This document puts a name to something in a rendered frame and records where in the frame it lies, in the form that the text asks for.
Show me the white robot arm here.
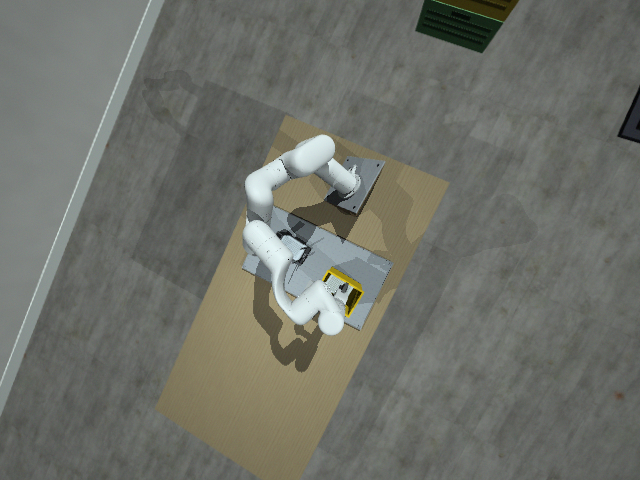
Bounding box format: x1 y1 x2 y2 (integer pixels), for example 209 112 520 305
242 135 361 336

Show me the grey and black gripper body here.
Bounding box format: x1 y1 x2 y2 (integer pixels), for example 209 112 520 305
333 289 349 306

